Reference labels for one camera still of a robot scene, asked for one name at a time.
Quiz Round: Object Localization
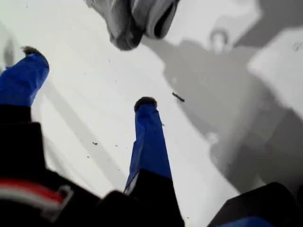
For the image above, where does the grey white-striped towel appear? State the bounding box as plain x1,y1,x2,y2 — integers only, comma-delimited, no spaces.
84,0,180,52

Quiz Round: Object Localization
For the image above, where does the small dark lint strand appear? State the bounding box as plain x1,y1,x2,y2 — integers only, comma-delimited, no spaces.
172,91,186,103

